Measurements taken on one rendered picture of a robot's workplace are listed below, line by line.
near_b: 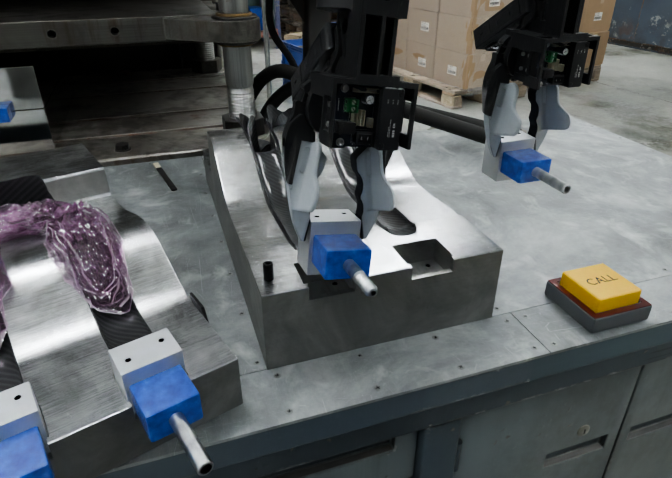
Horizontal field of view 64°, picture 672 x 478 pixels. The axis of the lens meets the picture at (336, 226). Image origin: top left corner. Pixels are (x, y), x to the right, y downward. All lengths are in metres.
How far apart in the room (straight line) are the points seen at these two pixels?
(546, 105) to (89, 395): 0.58
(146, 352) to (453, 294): 0.31
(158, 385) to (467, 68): 4.05
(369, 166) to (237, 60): 0.72
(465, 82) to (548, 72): 3.75
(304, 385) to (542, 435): 0.41
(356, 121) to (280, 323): 0.21
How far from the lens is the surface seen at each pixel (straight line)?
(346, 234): 0.50
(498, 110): 0.68
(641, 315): 0.69
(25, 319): 0.58
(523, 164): 0.68
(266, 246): 0.58
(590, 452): 0.96
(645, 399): 0.94
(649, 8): 7.59
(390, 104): 0.43
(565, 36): 0.63
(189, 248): 0.77
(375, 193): 0.49
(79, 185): 0.78
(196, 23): 1.18
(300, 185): 0.47
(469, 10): 4.32
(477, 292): 0.60
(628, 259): 0.82
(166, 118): 1.42
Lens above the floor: 1.18
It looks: 28 degrees down
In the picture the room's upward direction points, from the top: straight up
